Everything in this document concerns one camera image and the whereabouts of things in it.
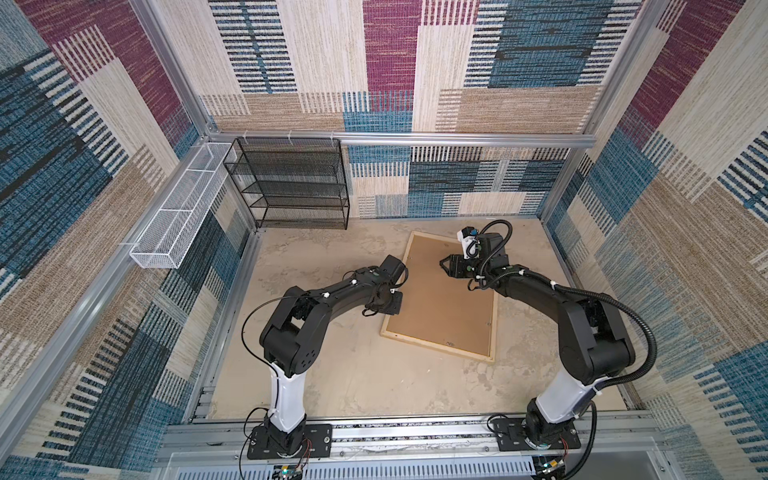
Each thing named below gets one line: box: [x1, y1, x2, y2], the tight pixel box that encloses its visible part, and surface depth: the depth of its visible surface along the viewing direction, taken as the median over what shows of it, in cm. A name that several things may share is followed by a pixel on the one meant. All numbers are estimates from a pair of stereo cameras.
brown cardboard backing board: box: [387, 235, 495, 357], surface depth 93 cm
